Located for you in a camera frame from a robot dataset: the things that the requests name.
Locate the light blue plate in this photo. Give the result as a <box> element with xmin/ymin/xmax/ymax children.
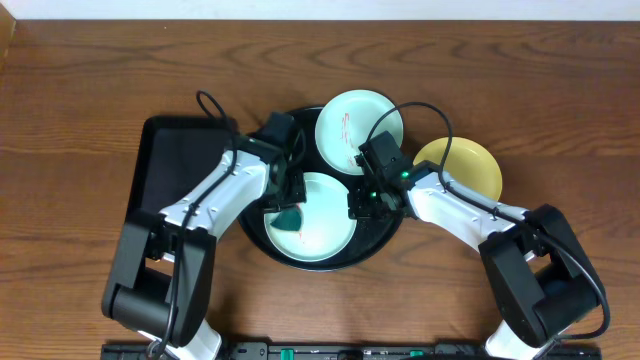
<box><xmin>263</xmin><ymin>172</ymin><xmax>357</xmax><ymax>262</ymax></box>
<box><xmin>315</xmin><ymin>90</ymin><xmax>395</xmax><ymax>176</ymax></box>

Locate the green yellow scrub sponge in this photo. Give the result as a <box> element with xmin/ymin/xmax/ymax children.
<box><xmin>269</xmin><ymin>207</ymin><xmax>303</xmax><ymax>232</ymax></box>

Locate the black rectangular tray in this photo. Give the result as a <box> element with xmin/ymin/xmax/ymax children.
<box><xmin>125</xmin><ymin>115</ymin><xmax>229</xmax><ymax>230</ymax></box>

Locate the black round tray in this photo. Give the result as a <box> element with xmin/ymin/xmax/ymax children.
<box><xmin>238</xmin><ymin>106</ymin><xmax>403</xmax><ymax>272</ymax></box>

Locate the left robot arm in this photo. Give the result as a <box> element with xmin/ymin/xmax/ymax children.
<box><xmin>102</xmin><ymin>113</ymin><xmax>306</xmax><ymax>359</ymax></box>

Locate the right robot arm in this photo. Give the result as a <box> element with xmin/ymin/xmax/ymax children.
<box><xmin>348</xmin><ymin>131</ymin><xmax>610</xmax><ymax>359</ymax></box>

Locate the yellow plate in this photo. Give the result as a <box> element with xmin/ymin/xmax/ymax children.
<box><xmin>445</xmin><ymin>137</ymin><xmax>503</xmax><ymax>201</ymax></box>

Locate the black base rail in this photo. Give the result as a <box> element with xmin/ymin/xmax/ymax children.
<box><xmin>100</xmin><ymin>342</ymin><xmax>603</xmax><ymax>360</ymax></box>

